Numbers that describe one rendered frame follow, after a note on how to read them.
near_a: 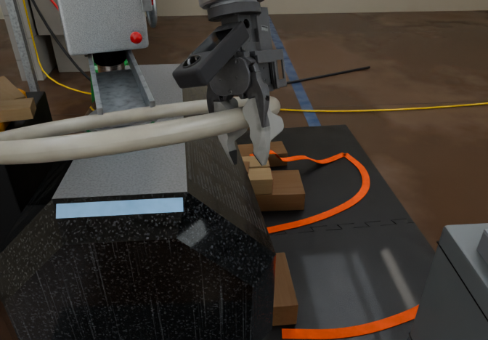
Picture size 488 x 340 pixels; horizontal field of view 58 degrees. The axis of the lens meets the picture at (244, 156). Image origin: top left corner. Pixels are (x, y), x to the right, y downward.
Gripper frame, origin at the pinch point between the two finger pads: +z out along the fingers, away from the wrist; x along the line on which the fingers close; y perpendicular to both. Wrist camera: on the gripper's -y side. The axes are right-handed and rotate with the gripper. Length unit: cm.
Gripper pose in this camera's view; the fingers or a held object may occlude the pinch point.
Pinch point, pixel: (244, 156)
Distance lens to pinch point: 60.4
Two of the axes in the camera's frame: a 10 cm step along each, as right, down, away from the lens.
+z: 1.4, 9.7, 1.8
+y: 6.5, -2.2, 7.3
